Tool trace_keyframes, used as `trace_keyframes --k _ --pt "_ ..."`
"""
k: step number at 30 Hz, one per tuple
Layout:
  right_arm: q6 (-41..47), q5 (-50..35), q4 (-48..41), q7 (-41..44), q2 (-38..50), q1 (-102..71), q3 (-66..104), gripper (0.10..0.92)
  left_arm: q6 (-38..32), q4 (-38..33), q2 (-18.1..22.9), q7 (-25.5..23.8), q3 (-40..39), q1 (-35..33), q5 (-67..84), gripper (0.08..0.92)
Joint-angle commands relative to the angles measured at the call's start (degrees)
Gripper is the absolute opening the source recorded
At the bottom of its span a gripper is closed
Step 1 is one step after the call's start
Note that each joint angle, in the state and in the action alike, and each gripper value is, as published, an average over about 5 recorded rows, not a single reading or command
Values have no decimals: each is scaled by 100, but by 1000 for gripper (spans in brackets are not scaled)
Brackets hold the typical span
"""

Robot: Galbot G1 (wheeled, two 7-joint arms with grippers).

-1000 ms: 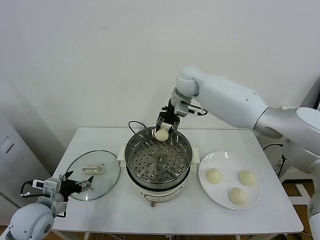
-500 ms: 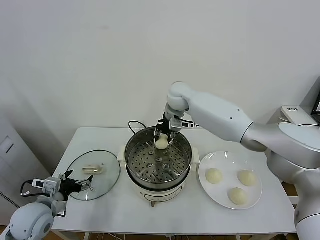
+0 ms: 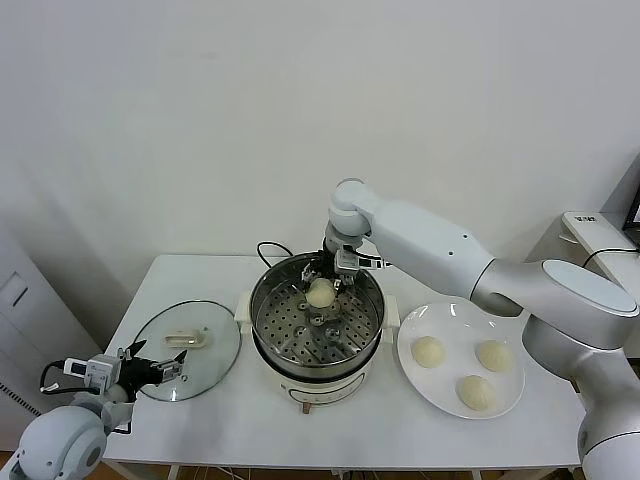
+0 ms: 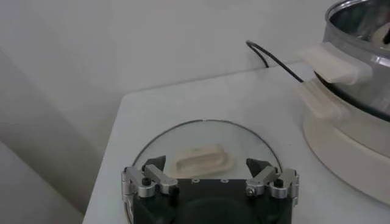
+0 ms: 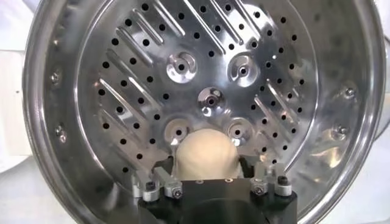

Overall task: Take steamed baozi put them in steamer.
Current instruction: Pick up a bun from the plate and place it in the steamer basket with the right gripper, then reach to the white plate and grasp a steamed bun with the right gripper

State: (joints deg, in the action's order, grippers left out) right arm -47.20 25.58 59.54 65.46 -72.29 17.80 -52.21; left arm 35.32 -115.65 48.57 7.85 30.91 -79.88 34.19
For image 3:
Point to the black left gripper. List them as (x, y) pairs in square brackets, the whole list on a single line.
[(137, 374)]

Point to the cream electric cooker base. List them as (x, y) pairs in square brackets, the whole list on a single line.
[(320, 392)]

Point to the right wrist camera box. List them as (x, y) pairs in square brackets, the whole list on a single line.
[(347, 264)]

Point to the black laptop screen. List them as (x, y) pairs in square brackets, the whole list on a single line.
[(636, 210)]

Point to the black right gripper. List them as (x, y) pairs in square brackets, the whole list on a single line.
[(327, 262)]

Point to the round glass pot lid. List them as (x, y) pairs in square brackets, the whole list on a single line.
[(210, 370)]

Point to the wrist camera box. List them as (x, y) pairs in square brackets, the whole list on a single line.
[(100, 371), (347, 264)]

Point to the perforated steel steamer basket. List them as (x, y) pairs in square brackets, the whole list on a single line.
[(280, 325)]

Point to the white cabinet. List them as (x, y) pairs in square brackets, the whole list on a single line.
[(30, 310)]

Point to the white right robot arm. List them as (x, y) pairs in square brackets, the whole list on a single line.
[(450, 250)]

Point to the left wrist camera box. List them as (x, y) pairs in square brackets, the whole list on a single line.
[(100, 371)]

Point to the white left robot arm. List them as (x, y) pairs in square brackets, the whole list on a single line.
[(60, 445)]

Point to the large white plate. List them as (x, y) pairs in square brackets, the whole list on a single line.
[(445, 395)]

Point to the white steamed baozi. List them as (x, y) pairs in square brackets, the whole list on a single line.
[(476, 394), (428, 352), (495, 356), (320, 294)]

